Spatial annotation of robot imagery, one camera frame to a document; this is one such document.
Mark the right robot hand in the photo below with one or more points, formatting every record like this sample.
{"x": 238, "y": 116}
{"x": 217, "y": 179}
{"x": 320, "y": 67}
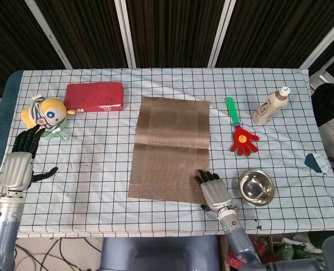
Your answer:
{"x": 216, "y": 194}

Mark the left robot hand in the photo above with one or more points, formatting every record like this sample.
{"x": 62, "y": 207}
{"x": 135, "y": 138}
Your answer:
{"x": 16, "y": 172}

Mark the stainless steel bowl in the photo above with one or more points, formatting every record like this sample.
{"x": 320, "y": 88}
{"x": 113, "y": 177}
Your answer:
{"x": 255, "y": 187}

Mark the brown woven cloth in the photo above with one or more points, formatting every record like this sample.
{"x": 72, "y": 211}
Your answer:
{"x": 169, "y": 146}

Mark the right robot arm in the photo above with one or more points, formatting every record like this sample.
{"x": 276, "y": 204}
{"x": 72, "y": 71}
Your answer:
{"x": 239, "y": 240}

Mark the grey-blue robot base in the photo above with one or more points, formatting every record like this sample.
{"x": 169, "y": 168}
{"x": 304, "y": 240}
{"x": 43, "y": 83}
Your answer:
{"x": 158, "y": 254}

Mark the red green hand clapper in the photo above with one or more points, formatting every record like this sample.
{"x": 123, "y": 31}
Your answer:
{"x": 243, "y": 139}

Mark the yellow plush toy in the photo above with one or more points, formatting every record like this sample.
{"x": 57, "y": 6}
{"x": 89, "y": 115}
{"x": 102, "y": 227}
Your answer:
{"x": 52, "y": 108}

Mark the white checkered tablecloth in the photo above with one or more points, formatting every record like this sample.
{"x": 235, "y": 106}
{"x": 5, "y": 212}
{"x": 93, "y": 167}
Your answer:
{"x": 99, "y": 146}

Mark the green patterned bag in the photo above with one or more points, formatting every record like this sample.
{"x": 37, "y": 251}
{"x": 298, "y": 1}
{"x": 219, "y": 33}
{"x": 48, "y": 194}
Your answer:
{"x": 296, "y": 249}

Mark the beige milk tea bottle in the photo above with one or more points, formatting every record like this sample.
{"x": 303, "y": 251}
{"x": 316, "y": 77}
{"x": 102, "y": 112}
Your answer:
{"x": 267, "y": 108}

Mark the red rectangular block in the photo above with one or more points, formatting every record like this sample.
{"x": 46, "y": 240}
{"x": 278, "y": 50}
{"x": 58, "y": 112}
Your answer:
{"x": 93, "y": 96}

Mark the black chair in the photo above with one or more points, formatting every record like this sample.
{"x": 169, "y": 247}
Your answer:
{"x": 330, "y": 104}

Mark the white partition frame post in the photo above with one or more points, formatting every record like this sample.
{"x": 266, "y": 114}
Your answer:
{"x": 126, "y": 34}
{"x": 220, "y": 34}
{"x": 322, "y": 42}
{"x": 47, "y": 32}

